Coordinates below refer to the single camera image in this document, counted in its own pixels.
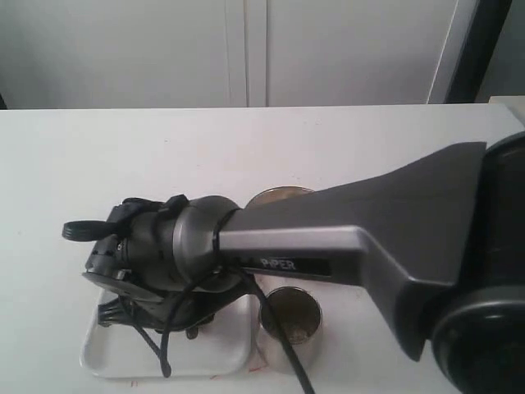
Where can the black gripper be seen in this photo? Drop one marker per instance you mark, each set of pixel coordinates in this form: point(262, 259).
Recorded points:
point(161, 285)

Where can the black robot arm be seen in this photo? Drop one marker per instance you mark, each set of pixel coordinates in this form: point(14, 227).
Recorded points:
point(437, 244)

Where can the steel cup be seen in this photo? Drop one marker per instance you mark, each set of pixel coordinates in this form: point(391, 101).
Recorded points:
point(300, 316)

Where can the wide steel rice bowl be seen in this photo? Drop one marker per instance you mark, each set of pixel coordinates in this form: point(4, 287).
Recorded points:
point(277, 193)

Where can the white rectangular plastic tray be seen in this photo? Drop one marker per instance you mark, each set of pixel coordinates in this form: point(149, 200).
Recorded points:
point(221, 347)

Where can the white cabinet behind table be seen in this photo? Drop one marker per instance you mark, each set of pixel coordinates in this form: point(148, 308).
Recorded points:
point(199, 54)

